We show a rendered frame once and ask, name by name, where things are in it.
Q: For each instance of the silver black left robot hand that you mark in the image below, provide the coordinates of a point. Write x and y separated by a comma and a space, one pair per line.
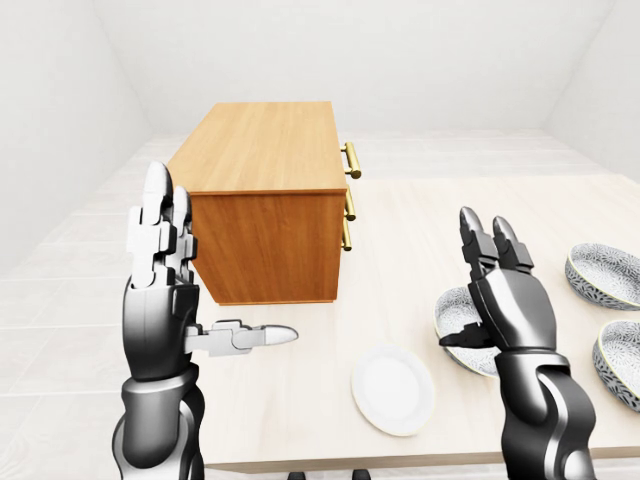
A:
150, 320

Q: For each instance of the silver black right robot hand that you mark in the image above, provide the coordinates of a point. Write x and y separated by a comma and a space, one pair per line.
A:
520, 310

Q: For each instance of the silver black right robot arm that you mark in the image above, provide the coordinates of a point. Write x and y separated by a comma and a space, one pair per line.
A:
545, 415

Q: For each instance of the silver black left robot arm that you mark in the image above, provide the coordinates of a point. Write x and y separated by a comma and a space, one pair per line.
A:
160, 430

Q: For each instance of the black white patterned bowl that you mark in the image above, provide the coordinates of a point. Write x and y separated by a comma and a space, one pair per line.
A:
605, 275
457, 312
620, 365

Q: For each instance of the wooden cabinet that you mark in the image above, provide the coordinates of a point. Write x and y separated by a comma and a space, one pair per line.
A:
260, 215

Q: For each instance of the white plate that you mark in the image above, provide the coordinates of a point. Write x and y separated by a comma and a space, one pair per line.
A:
392, 389

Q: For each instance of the small dark shape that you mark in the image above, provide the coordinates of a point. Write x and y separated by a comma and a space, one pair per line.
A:
296, 475
360, 474

